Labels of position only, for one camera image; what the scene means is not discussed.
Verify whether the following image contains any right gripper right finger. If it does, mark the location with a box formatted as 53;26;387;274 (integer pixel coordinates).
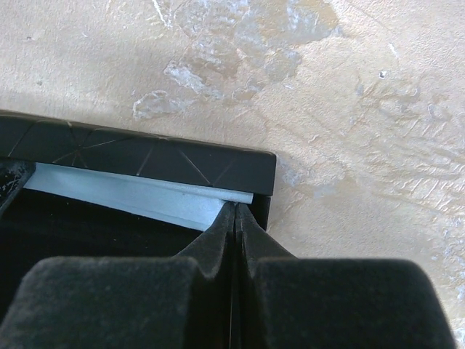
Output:
235;204;455;348

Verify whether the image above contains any black glasses case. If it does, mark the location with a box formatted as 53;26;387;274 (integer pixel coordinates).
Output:
1;112;276;259

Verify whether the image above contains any light blue cleaning cloth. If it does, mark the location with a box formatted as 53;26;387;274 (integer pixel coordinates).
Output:
25;163;254;231

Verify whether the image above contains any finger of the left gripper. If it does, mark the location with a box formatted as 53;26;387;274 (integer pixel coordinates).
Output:
0;159;36;216

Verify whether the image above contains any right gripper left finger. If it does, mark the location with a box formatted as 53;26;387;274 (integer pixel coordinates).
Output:
1;204;235;348

